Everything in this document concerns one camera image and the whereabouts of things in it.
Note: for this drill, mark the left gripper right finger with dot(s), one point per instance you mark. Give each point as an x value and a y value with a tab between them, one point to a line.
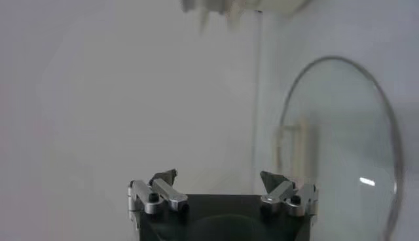
281	193

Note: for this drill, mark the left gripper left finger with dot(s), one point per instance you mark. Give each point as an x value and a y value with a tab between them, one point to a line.
163	193

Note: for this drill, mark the round glass pot lid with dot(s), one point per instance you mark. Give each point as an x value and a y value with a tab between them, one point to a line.
343	131

